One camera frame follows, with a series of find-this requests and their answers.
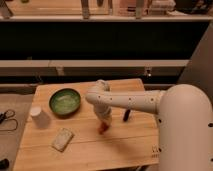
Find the wooden table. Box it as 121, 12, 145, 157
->
14, 84, 158, 171

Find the white paper cup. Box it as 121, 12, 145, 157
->
29, 106, 51, 129

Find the black marker pen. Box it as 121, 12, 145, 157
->
123, 109, 131, 122

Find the black cable on floor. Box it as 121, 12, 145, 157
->
0, 109, 19, 132

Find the green bowl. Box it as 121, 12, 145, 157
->
49, 88, 81, 117

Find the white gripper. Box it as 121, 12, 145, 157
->
94, 105, 112, 126

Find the white green sponge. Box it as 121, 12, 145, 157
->
51, 128, 74, 152

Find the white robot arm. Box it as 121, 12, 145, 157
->
86, 80, 213, 171

